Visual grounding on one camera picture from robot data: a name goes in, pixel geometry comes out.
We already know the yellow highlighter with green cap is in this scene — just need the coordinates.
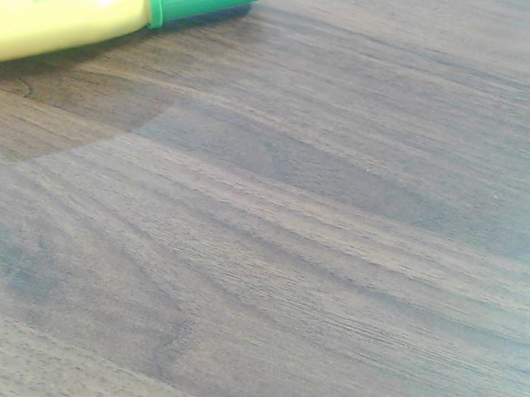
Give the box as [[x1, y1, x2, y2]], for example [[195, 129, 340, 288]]
[[0, 0, 274, 63]]

